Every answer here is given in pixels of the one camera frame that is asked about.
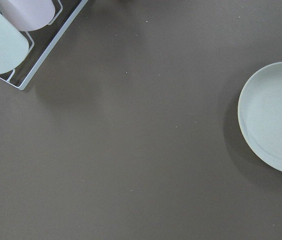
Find white round plate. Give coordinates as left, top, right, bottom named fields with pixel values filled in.
left=237, top=62, right=282, bottom=172

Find pink cup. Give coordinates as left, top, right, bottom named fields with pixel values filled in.
left=0, top=0, right=56, bottom=32

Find white wire cup rack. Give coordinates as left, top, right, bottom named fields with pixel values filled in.
left=0, top=0, right=88, bottom=90

